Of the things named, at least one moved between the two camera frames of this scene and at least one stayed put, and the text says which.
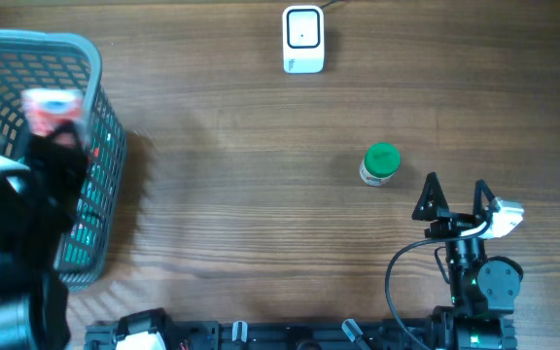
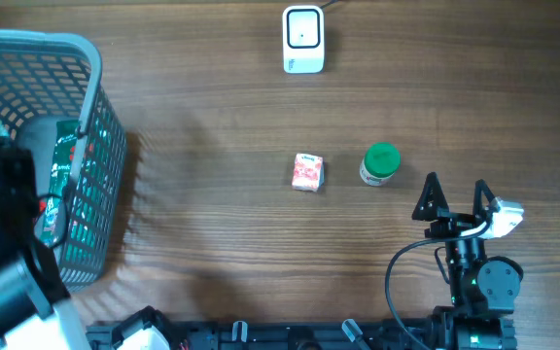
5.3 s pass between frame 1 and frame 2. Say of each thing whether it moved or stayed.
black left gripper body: moved
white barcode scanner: stayed
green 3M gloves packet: moved
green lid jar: stayed
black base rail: stayed
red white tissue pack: moved
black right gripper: stayed
